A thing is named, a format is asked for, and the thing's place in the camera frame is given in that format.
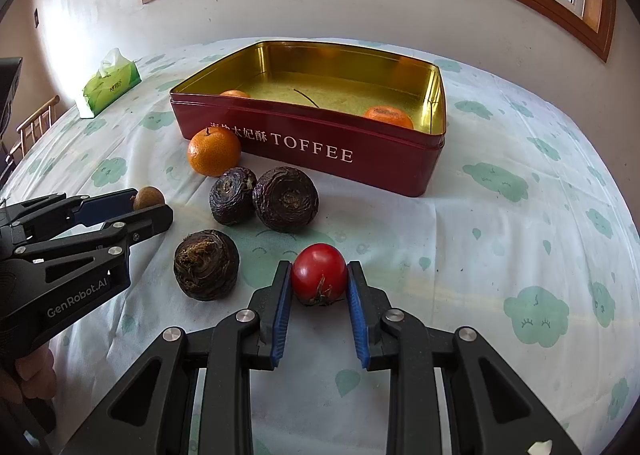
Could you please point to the red tin box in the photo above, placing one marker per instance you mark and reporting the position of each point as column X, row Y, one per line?
column 300, row 155

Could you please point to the red tomato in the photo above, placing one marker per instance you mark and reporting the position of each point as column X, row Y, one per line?
column 320, row 270

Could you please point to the small mandarin orange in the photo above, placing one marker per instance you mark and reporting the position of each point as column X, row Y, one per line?
column 235, row 94
column 214, row 152

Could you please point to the large mandarin orange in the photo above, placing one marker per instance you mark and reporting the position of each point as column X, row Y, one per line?
column 387, row 117

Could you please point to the brown longan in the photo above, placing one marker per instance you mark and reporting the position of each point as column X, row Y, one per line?
column 152, row 196

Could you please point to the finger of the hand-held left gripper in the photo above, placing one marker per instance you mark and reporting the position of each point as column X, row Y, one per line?
column 150, row 222
column 107, row 207

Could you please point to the black device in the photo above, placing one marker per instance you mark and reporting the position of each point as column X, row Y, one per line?
column 9, row 90

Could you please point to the person's left hand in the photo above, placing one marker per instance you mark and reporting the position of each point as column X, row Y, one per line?
column 37, row 375

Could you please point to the dark cherry with long stem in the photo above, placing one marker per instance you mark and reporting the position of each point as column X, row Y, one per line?
column 306, row 98

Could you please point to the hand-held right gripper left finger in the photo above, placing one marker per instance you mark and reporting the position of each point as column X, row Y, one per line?
column 282, row 315

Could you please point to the wooden chair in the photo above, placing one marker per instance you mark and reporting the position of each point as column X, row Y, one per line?
column 35, row 122

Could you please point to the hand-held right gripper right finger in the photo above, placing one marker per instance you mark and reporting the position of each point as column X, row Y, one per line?
column 357, row 320

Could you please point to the green tissue pack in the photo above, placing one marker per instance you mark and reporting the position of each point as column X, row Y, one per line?
column 107, row 90

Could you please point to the dark water chestnut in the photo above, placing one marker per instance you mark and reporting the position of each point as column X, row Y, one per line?
column 231, row 197
column 206, row 265
column 286, row 200

